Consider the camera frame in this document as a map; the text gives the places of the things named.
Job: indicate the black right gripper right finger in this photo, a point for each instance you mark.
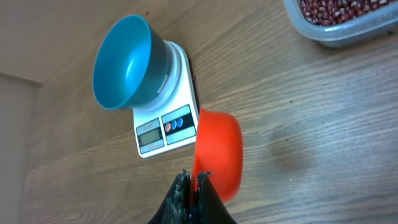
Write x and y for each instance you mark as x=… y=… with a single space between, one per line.
x=208 y=208

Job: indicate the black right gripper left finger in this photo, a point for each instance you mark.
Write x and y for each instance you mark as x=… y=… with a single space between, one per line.
x=174 y=209

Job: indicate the orange scoop with blue handle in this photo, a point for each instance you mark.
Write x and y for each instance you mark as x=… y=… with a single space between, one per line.
x=219 y=150

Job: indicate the white kitchen scale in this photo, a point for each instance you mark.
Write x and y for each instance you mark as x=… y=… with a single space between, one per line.
x=169 y=121

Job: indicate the teal bowl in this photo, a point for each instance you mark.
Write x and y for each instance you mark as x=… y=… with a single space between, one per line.
x=131 y=65

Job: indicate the red beans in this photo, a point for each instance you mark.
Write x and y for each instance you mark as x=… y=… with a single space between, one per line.
x=333 y=12

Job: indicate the clear plastic container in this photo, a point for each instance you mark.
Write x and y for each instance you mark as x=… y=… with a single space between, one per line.
x=367 y=26

